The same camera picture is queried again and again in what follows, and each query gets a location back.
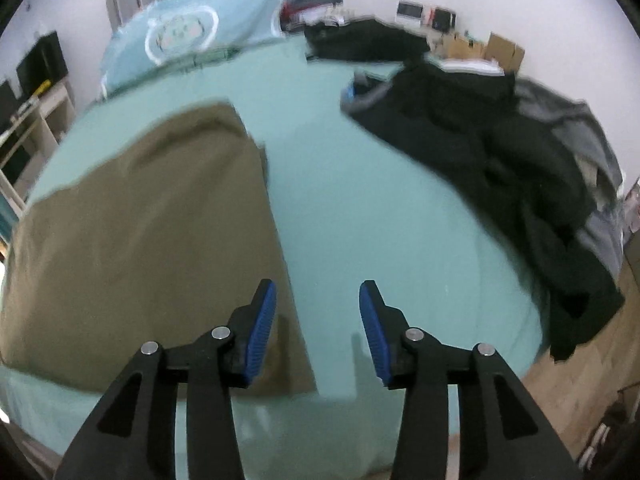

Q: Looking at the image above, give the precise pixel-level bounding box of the black and grey clothes pile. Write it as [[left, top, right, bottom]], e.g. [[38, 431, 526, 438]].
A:
[[341, 62, 624, 361]]

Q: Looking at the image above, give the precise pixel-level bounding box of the black computer monitor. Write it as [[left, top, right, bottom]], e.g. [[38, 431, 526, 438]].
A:
[[0, 80, 20, 131]]

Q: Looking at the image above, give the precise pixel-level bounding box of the folded clothes stack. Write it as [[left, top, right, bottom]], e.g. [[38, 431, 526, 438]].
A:
[[280, 0, 344, 30]]

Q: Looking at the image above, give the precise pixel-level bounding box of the brown cardboard box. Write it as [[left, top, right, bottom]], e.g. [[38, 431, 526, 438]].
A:
[[484, 32, 525, 73]]

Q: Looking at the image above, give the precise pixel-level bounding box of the wooden computer desk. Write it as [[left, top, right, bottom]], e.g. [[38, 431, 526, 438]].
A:
[[1, 77, 76, 216]]

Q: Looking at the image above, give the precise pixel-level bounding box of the teal bed sheet mattress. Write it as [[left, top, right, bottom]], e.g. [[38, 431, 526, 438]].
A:
[[32, 38, 544, 479]]

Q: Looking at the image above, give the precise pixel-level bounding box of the black computer tower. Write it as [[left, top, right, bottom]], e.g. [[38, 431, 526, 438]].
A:
[[16, 32, 68, 98]]

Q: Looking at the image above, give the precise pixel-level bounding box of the white small appliance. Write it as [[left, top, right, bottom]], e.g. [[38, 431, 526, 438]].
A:
[[395, 0, 424, 26]]

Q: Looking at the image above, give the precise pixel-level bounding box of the black kettle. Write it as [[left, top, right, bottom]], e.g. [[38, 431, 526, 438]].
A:
[[431, 6, 457, 34]]

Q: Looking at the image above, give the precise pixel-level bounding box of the olive green hooded jacket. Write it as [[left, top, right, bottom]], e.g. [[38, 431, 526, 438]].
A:
[[1, 102, 316, 396]]

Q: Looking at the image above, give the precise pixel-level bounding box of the blue dinosaur print quilt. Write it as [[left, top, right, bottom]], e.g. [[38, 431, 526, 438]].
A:
[[100, 0, 285, 99]]

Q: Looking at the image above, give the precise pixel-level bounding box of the black backpack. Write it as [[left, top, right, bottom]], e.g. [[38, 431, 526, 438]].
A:
[[304, 18, 431, 63]]

